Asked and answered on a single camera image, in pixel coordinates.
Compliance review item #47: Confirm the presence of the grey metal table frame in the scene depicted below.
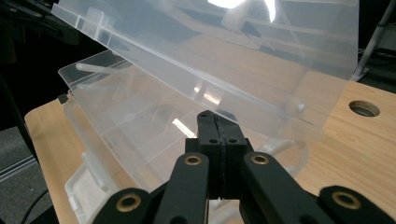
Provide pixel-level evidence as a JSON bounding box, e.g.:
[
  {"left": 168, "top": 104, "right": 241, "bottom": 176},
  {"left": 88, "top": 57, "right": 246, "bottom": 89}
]
[{"left": 350, "top": 0, "right": 396, "bottom": 82}]

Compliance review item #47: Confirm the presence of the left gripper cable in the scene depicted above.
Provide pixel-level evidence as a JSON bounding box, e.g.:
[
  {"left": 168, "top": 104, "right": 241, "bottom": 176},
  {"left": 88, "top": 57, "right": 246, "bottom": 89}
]
[{"left": 19, "top": 188, "right": 50, "bottom": 224}]

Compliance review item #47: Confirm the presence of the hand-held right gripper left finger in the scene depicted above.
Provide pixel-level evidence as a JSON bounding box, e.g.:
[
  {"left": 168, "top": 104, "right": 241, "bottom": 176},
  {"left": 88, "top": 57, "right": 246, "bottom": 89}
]
[{"left": 185, "top": 110, "right": 224, "bottom": 200}]

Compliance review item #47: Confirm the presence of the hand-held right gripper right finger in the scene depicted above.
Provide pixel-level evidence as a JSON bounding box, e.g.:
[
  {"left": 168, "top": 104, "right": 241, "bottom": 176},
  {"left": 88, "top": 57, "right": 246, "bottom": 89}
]
[{"left": 217, "top": 115, "right": 254, "bottom": 201}]

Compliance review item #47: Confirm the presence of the clear plastic storage box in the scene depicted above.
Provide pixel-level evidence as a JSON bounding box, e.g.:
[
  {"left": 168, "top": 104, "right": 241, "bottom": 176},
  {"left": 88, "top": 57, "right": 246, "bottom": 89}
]
[{"left": 50, "top": 0, "right": 360, "bottom": 224}]

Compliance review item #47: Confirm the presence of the aluminium floor rail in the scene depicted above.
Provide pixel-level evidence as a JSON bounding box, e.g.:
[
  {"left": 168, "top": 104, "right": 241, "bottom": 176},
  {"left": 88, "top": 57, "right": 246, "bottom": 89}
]
[{"left": 0, "top": 154, "right": 37, "bottom": 184}]

